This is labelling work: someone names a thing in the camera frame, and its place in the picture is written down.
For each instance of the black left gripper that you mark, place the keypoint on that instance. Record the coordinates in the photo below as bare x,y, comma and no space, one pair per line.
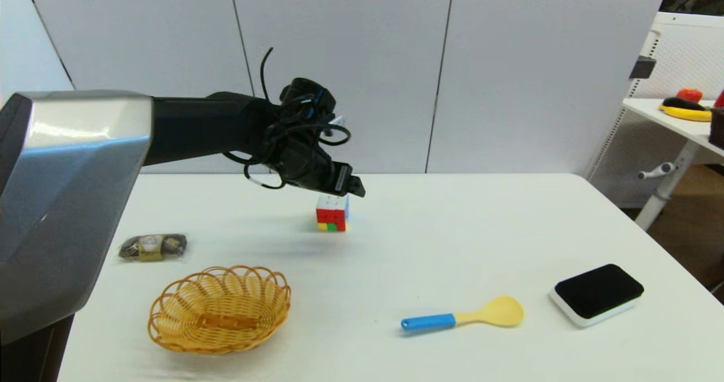
308,170

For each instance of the multicoloured rubiks cube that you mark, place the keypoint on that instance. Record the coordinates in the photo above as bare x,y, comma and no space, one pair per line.
331,215

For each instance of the silver and black left arm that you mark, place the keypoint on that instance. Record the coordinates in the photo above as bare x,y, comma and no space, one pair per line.
73,189

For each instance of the yellow woven basket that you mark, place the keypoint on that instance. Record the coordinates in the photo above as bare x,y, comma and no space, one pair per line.
220,311

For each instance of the clear-wrapped chocolate pack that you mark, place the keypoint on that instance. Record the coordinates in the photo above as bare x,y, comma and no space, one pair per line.
153,248

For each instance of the black and white eraser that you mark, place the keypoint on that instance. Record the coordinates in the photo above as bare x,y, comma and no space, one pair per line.
597,291

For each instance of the white side desk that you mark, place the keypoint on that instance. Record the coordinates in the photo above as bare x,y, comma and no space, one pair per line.
667,119

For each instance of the yellow banana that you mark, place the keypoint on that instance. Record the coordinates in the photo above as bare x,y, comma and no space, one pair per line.
687,114

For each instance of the small red-orange object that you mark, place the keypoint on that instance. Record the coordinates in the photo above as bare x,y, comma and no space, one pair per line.
689,95

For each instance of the white pegboard panel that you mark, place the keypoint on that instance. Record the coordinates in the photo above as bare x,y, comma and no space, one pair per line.
684,54

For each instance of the dark box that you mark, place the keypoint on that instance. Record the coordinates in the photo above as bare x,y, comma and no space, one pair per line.
717,128

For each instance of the red object at desk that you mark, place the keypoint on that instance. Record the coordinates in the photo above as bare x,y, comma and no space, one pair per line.
720,99

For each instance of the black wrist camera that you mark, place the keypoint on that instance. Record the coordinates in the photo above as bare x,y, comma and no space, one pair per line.
308,96

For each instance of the black bracket on panel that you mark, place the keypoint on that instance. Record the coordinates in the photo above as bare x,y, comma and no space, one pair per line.
642,67

